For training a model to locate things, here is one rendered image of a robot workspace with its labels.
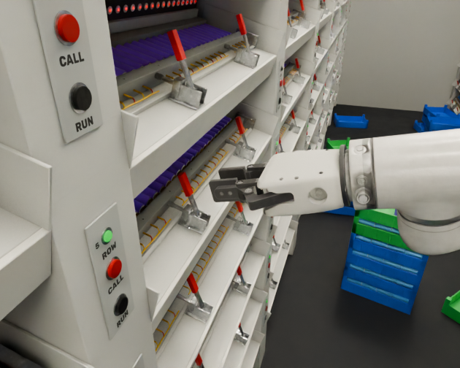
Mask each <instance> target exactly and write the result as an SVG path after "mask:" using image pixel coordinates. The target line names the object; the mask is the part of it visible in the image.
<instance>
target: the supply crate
mask: <svg viewBox="0 0 460 368"><path fill-rule="evenodd" d="M394 212H395V209H376V210H356V211H355V215H354V217H357V218H361V219H364V220H367V221H372V222H375V223H379V224H382V225H384V226H389V227H392V228H395V229H398V224H397V216H396V215H395V214H394Z"/></svg>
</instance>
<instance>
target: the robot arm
mask: <svg viewBox="0 0 460 368"><path fill-rule="evenodd" d="M246 167H247V169H246V168H245V166H234V167H226V168H220V169H219V170H218V174H219V176H220V179H217V180H211V181H209V186H210V190H211V193H212V197H213V201H214V202H238V201H240V202H241V203H246V204H248V207H249V209H250V210H251V211H254V210H259V209H261V208H263V213H264V215H265V216H269V217H275V216H287V215H303V214H310V213H316V212H325V211H330V210H335V209H339V208H342V207H344V205H345V207H349V206H350V202H353V207H354V209H355V210H376V209H396V213H397V224H398V229H399V235H400V237H401V238H402V241H403V242H404V244H406V246H408V247H409V248H410V249H411V250H413V251H415V252H417V253H420V254H424V255H433V256H435V255H441V254H445V253H450V252H453V251H456V250H460V129H448V130H442V131H429V132H421V133H414V134H402V135H394V136H387V137H375V138H367V139H354V140H350V141H349V149H347V147H346V145H340V148H339V149H329V150H299V151H291V152H285V153H278V154H275V155H273V157H271V158H270V160H268V161H267V162H262V164H249V165H247V166H246ZM251 186H255V187H256V193H257V194H254V191H253V189H252V188H250V187H251ZM263 188H265V189H266V193H264V192H263Z"/></svg>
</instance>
